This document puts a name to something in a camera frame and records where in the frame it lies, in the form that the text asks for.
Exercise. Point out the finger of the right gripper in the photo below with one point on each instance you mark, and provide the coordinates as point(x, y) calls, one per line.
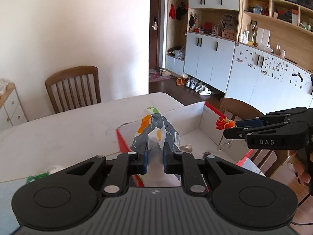
point(263, 121)
point(259, 132)

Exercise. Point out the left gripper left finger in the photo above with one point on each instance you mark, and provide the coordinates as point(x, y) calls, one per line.
point(120, 170)

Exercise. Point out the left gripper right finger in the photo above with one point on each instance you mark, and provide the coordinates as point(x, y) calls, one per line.
point(188, 168)

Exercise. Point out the red orange flower charm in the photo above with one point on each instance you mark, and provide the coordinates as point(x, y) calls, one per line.
point(224, 123)

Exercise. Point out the silver foil snack bag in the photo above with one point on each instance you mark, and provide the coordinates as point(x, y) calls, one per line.
point(186, 148)

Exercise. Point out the right human hand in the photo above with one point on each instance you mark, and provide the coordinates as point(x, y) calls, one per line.
point(298, 168)

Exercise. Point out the red shoe box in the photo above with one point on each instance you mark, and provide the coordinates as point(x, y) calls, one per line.
point(196, 126)

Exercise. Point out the white crystal plastic bag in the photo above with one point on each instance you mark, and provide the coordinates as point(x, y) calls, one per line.
point(56, 168)

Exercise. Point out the wooden dining chair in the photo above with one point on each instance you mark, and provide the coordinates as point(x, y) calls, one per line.
point(74, 88)

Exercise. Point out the dark brown door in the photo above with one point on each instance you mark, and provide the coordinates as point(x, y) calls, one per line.
point(154, 37)

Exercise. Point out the white wooden sideboard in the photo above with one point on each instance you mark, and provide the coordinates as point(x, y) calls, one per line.
point(12, 113)

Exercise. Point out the white cabinet wall unit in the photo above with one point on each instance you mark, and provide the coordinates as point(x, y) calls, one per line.
point(256, 51)

